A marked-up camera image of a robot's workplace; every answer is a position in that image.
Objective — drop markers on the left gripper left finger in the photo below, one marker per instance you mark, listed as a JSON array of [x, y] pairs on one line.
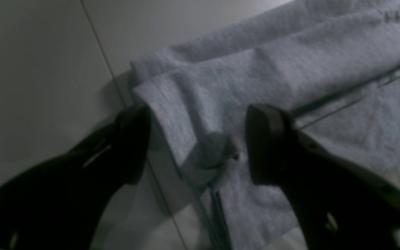
[[57, 204]]

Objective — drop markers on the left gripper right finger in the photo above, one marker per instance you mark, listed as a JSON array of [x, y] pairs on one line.
[[339, 205]]

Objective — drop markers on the grey T-shirt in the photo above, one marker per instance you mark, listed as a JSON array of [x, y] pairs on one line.
[[335, 64]]

